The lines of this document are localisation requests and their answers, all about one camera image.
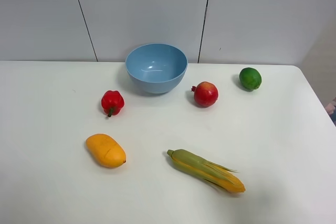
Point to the yellow mango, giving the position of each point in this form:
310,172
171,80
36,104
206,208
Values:
106,151

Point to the green lime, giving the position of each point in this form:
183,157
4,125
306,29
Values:
250,78

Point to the blue plastic bowl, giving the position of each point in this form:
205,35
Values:
156,68

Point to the red pomegranate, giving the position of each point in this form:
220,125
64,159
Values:
205,94

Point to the red bell pepper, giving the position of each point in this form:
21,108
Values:
112,102

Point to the corn cob with husk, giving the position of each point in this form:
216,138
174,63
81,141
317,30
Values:
205,170

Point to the pink object at table edge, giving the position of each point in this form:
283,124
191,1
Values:
331,110

